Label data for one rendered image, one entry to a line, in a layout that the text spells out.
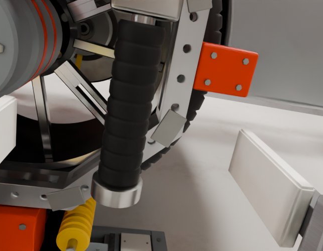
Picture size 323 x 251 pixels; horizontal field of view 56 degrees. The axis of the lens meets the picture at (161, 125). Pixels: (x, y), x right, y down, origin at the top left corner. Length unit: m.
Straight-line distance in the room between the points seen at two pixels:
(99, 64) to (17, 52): 0.67
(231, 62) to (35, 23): 0.27
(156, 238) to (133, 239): 0.10
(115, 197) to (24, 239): 0.34
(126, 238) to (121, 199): 1.04
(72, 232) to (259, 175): 0.46
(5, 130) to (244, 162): 0.13
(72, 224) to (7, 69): 0.34
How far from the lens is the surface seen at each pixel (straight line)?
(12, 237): 0.58
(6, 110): 0.17
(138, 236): 1.32
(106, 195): 0.26
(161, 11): 0.22
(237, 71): 0.48
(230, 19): 0.90
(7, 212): 0.56
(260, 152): 0.16
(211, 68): 0.46
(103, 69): 0.97
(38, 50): 0.36
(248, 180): 0.17
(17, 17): 0.33
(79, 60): 0.97
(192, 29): 0.45
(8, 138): 0.18
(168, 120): 0.47
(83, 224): 0.59
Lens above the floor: 0.89
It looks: 18 degrees down
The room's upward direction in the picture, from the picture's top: 11 degrees clockwise
